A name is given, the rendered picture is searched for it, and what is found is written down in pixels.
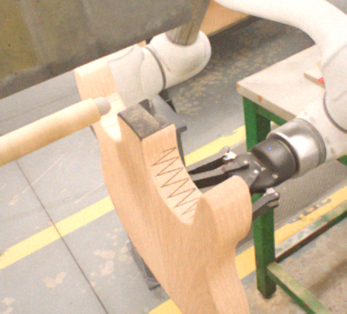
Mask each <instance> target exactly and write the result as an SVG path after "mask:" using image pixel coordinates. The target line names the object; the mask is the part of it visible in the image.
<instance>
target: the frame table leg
mask: <svg viewBox="0 0 347 314"><path fill-rule="evenodd" d="M242 104H243V113H244V115H245V126H246V146H247V152H248V151H249V150H250V149H251V148H252V147H254V146H255V145H257V144H259V143H261V142H263V141H265V140H266V137H267V135H268V134H269V133H270V132H271V120H269V119H268V118H266V117H264V116H261V115H260V114H257V113H256V103H255V102H254V101H252V100H250V99H248V98H247V97H245V96H243V97H242ZM264 194H265V193H254V194H253V196H252V197H251V203H252V204H253V203H254V202H256V201H257V200H258V199H260V198H261V197H263V196H264ZM253 240H254V251H255V262H256V282H257V289H258V291H259V292H260V293H261V294H262V296H263V297H264V298H266V299H268V298H271V296H273V294H274V293H275V292H276V291H277V284H276V283H275V282H274V281H273V280H272V278H271V277H269V276H268V275H267V274H265V266H267V265H268V264H271V263H272V262H274V261H275V260H276V251H275V229H274V208H273V209H269V210H267V211H265V212H264V213H263V214H262V215H261V216H260V217H258V218H257V219H256V220H254V221H253Z"/></svg>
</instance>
